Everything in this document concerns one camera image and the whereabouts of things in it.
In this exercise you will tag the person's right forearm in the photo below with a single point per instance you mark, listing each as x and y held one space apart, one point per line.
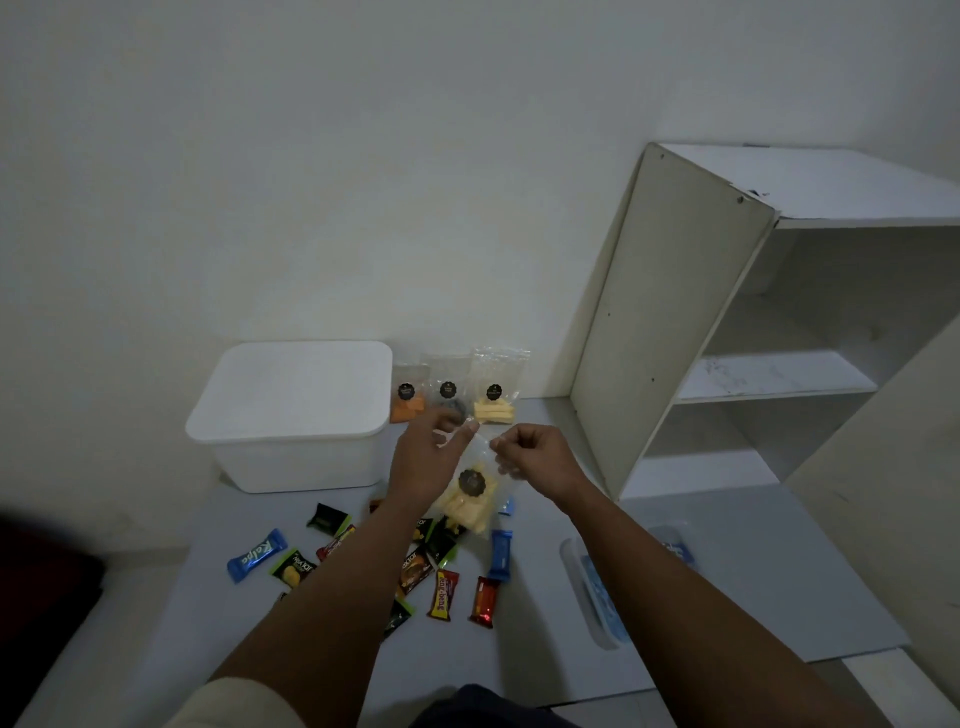
690 622

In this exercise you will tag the clear bag of orange snacks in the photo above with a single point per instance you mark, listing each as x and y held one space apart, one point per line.
407 409

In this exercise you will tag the cluster of dark candy packets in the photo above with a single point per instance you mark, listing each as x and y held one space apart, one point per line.
292 568

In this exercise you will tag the red yellow candy bar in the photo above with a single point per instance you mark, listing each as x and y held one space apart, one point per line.
444 595
334 544

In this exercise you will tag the person's left hand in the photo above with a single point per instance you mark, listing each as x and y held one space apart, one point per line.
424 461

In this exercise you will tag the white lidded storage box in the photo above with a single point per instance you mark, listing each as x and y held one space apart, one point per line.
292 390

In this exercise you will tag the white low block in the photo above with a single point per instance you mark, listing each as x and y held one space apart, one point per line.
900 690

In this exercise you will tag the long blue candy bar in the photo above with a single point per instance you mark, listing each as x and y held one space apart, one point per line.
501 555

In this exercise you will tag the small light blue packet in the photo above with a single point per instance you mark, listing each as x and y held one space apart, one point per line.
507 507

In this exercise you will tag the person's right hand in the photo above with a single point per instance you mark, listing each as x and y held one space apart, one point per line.
544 457

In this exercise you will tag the white shelf cabinet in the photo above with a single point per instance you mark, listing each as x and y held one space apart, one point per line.
660 315

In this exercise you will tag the person's black shorts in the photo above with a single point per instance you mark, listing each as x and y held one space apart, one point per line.
487 709

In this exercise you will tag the dark red blanket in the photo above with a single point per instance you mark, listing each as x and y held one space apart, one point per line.
37 600

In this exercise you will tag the blue twist-end candy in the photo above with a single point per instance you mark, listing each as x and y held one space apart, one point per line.
256 555

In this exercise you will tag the person's left forearm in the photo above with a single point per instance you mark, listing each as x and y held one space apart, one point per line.
330 615

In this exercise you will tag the bag of yellow sticks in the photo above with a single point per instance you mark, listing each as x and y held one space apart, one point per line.
469 510
495 411

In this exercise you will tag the person's white shirt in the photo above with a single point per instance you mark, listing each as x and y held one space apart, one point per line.
232 705

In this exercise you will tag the clear bag of dark snacks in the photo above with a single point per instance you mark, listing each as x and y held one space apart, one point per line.
448 405

